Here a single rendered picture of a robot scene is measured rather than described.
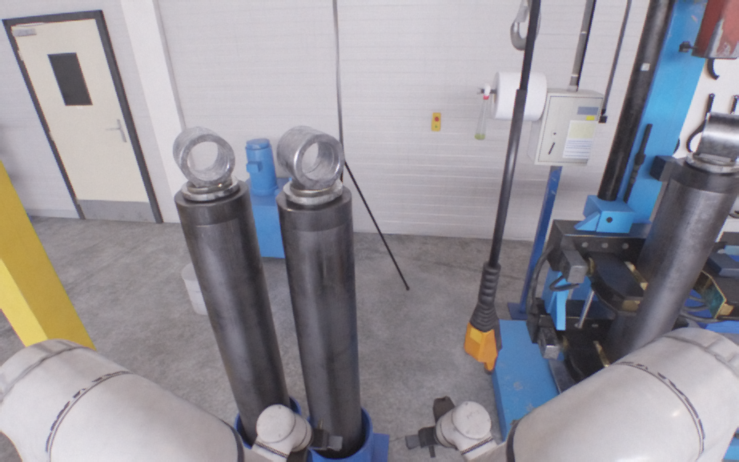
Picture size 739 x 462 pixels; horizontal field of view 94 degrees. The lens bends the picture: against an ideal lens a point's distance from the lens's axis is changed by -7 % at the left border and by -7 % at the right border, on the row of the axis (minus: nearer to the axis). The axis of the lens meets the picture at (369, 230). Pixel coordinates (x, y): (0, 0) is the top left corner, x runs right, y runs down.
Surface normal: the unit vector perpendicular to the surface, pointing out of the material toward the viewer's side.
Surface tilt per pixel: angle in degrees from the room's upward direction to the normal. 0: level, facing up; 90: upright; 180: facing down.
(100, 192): 90
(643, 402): 11
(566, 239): 90
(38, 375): 22
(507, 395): 0
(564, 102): 90
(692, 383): 17
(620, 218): 90
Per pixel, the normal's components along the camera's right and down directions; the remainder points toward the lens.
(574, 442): -0.71, -0.42
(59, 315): 0.99, 0.05
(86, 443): -0.10, -0.42
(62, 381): -0.06, -0.82
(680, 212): -0.88, 0.24
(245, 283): 0.69, 0.34
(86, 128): -0.13, 0.48
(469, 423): 0.00, -0.61
